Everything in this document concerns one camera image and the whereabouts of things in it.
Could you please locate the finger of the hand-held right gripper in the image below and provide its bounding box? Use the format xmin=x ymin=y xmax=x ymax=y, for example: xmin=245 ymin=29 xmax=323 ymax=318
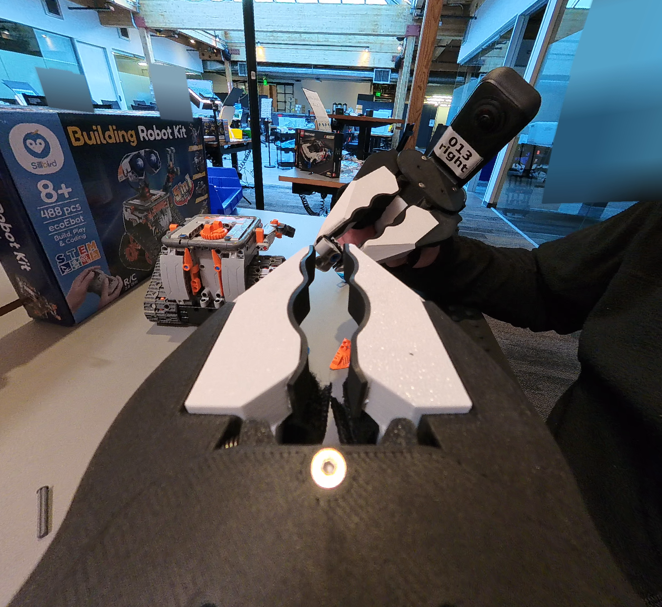
xmin=315 ymin=166 xmax=401 ymax=257
xmin=361 ymin=199 xmax=441 ymax=265

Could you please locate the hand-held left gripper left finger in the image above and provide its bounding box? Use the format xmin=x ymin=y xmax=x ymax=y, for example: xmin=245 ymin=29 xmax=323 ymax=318
xmin=184 ymin=246 xmax=317 ymax=429

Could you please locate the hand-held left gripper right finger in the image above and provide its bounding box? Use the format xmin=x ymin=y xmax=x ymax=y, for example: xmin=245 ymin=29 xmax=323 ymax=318
xmin=344 ymin=244 xmax=473 ymax=434

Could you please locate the pale grey brick connector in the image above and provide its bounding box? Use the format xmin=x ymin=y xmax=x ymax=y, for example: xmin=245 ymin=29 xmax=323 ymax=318
xmin=314 ymin=236 xmax=343 ymax=273

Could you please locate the black axle rod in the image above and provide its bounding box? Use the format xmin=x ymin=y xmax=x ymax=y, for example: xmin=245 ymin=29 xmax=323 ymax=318
xmin=37 ymin=485 xmax=52 ymax=539

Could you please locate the person's right forearm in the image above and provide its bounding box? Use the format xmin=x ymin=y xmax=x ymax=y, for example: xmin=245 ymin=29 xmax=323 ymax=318
xmin=393 ymin=235 xmax=611 ymax=335

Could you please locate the person's right hand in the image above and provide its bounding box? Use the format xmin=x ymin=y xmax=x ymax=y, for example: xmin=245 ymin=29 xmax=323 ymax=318
xmin=336 ymin=213 xmax=462 ymax=270

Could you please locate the wooden side table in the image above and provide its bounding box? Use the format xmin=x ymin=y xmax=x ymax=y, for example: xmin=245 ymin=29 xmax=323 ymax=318
xmin=278 ymin=173 xmax=358 ymax=195

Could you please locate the black toy car box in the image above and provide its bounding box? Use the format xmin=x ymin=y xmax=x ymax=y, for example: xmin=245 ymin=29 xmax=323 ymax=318
xmin=295 ymin=129 xmax=344 ymax=176

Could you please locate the black perforated board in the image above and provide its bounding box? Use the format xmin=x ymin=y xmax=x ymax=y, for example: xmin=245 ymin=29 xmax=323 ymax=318
xmin=440 ymin=302 xmax=523 ymax=391

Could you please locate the grey orange tracked toy robot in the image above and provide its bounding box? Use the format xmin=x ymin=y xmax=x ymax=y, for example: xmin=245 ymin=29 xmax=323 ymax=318
xmin=144 ymin=214 xmax=295 ymax=326

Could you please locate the blue storage bin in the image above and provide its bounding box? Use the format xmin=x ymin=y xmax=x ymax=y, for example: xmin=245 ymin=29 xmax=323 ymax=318
xmin=207 ymin=166 xmax=244 ymax=215

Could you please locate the black metal pole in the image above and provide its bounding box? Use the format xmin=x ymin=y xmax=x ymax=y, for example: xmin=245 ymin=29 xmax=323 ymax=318
xmin=239 ymin=0 xmax=265 ymax=211

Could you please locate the blue robot kit box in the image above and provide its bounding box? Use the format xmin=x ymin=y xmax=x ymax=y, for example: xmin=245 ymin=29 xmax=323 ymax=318
xmin=0 ymin=105 xmax=210 ymax=326

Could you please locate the wooden post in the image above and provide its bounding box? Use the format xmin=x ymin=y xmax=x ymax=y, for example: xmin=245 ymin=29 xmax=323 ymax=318
xmin=403 ymin=0 xmax=455 ymax=150

